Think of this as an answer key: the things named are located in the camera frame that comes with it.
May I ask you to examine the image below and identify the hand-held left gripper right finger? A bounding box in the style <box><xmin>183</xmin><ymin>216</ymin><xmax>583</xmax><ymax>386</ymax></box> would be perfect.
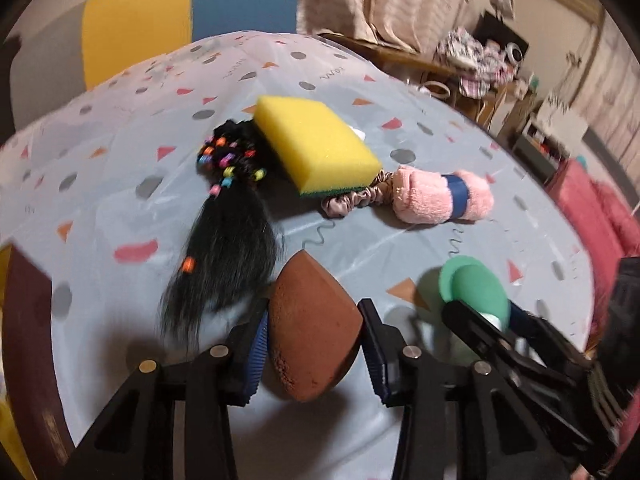
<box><xmin>357</xmin><ymin>299</ymin><xmax>571</xmax><ymax>480</ymax></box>

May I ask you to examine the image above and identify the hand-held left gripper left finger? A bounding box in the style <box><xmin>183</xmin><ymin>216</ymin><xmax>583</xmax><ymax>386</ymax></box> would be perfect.
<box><xmin>62</xmin><ymin>305</ymin><xmax>273</xmax><ymax>480</ymax></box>

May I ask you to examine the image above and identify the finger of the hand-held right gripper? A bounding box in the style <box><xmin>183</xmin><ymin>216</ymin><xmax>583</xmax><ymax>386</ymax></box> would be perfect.
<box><xmin>509</xmin><ymin>301</ymin><xmax>589</xmax><ymax>367</ymax></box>
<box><xmin>441</xmin><ymin>299</ymin><xmax>587</xmax><ymax>392</ymax></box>

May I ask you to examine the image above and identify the green makeup puff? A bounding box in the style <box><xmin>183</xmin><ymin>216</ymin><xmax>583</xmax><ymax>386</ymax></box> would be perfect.
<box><xmin>438</xmin><ymin>255</ymin><xmax>513</xmax><ymax>333</ymax></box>

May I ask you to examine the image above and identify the brown teardrop makeup sponge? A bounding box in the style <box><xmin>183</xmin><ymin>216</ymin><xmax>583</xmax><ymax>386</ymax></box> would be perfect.
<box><xmin>267</xmin><ymin>250</ymin><xmax>363</xmax><ymax>403</ymax></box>

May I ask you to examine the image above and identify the black hairpiece with colourful beads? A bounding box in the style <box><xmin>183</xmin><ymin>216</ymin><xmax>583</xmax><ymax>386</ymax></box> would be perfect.
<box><xmin>160</xmin><ymin>120</ymin><xmax>286</xmax><ymax>348</ymax></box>

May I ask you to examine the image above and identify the pink fluffy cloth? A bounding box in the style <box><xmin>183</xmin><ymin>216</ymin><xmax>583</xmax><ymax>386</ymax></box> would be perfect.
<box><xmin>545</xmin><ymin>160</ymin><xmax>640</xmax><ymax>311</ymax></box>

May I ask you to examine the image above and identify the pink rolled towel blue band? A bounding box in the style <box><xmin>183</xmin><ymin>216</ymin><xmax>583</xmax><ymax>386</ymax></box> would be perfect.
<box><xmin>391</xmin><ymin>166</ymin><xmax>495</xmax><ymax>225</ymax></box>

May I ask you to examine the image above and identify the beige satin scrunchie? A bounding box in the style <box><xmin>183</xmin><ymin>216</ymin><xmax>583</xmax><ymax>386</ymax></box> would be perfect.
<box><xmin>321</xmin><ymin>169</ymin><xmax>401</xmax><ymax>220</ymax></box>

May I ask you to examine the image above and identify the grey storage unit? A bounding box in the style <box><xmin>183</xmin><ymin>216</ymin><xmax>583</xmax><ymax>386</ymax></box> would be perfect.
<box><xmin>512</xmin><ymin>130</ymin><xmax>566</xmax><ymax>181</ymax></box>

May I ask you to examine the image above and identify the yellow kitchen sponge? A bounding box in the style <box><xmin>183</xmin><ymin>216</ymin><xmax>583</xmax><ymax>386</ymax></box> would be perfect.
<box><xmin>252</xmin><ymin>95</ymin><xmax>383</xmax><ymax>198</ymax></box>

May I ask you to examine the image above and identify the dark brown wooden table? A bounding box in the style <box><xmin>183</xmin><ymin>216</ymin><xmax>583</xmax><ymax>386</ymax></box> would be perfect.
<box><xmin>2</xmin><ymin>245</ymin><xmax>76</xmax><ymax>466</ymax></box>

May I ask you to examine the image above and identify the patterned plastic tablecloth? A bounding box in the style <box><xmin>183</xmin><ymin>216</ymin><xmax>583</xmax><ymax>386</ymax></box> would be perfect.
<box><xmin>0</xmin><ymin>32</ymin><xmax>601</xmax><ymax>480</ymax></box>

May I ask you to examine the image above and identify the pile of patterned clothes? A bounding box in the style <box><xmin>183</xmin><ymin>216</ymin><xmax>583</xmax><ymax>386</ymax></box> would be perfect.
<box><xmin>435</xmin><ymin>27</ymin><xmax>521</xmax><ymax>98</ymax></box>

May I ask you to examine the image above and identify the wooden side table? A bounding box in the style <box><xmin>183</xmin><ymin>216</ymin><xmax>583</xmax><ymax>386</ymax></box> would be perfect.
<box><xmin>317</xmin><ymin>32</ymin><xmax>506</xmax><ymax>126</ymax></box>

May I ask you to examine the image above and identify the black flat panel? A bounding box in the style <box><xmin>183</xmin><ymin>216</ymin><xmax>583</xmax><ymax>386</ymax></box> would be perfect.
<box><xmin>472</xmin><ymin>10</ymin><xmax>530</xmax><ymax>61</ymax></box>

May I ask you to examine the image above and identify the beige patterned curtain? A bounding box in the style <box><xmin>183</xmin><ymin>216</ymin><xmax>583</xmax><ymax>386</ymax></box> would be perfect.
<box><xmin>297</xmin><ymin>0</ymin><xmax>501</xmax><ymax>56</ymax></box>

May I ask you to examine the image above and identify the grey yellow blue chair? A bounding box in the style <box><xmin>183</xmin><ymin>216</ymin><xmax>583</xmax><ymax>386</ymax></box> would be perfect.
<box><xmin>10</xmin><ymin>0</ymin><xmax>301</xmax><ymax>126</ymax></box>

